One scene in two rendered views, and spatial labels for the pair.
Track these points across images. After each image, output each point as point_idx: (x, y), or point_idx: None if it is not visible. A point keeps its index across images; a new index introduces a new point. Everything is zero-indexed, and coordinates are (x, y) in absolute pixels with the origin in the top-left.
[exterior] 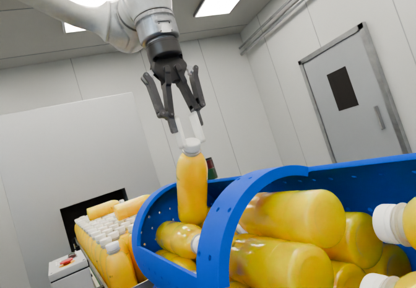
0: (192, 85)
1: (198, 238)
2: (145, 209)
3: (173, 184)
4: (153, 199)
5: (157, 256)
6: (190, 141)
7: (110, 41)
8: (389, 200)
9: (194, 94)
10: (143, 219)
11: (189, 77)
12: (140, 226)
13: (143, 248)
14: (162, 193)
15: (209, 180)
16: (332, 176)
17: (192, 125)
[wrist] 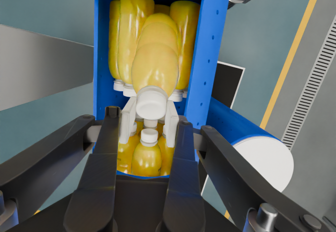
0: (228, 174)
1: (126, 96)
2: None
3: None
4: None
5: (94, 76)
6: (149, 110)
7: None
8: None
9: (214, 150)
10: None
11: (251, 196)
12: None
13: (97, 20)
14: None
15: (197, 40)
16: None
17: (168, 112)
